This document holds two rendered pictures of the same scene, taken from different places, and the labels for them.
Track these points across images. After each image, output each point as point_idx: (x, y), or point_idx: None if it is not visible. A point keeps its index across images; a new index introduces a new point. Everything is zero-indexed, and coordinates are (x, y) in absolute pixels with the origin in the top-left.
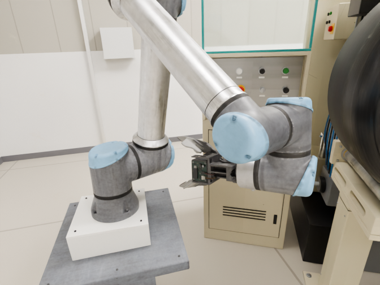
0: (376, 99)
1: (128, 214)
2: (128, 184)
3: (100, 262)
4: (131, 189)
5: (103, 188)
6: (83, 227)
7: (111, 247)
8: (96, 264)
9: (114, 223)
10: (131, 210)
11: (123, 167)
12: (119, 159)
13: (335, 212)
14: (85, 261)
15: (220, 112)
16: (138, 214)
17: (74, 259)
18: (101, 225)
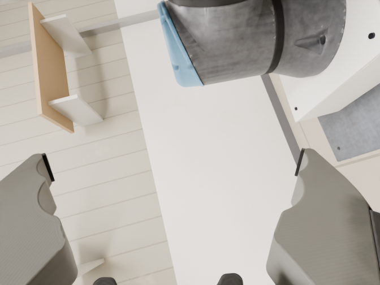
0: None
1: (332, 42)
2: (260, 26)
3: (376, 104)
4: (279, 10)
5: (245, 77)
6: (298, 96)
7: (370, 83)
8: (374, 111)
9: (327, 69)
10: (329, 30)
11: (211, 48)
12: (191, 61)
13: None
14: (354, 108)
15: None
16: (353, 12)
17: (339, 110)
18: (314, 83)
